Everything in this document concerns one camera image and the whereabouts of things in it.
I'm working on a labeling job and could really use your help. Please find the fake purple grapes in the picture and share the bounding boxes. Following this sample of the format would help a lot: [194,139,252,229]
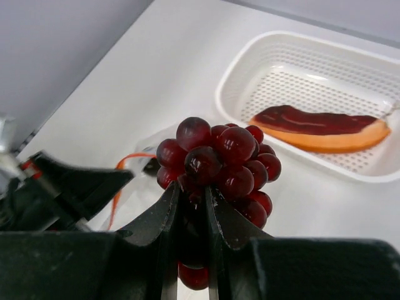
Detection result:
[156,117,281,291]

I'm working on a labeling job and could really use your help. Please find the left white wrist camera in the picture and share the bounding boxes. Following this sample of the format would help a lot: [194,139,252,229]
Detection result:
[1,112,18,176]

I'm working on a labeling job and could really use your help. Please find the clear zip top bag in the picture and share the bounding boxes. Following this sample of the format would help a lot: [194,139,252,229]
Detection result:
[99,124,178,231]

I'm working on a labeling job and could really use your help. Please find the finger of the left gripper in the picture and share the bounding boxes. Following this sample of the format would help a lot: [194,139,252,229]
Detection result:
[18,151,134,231]

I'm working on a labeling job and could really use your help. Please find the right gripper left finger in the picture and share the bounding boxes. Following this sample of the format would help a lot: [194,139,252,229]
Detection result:
[1,183,181,299]

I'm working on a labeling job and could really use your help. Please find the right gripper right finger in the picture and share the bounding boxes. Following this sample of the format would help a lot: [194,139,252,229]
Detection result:
[205,187,399,299]

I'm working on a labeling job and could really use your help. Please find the fake orange food piece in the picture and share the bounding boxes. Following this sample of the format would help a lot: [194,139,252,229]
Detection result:
[249,105,391,154]

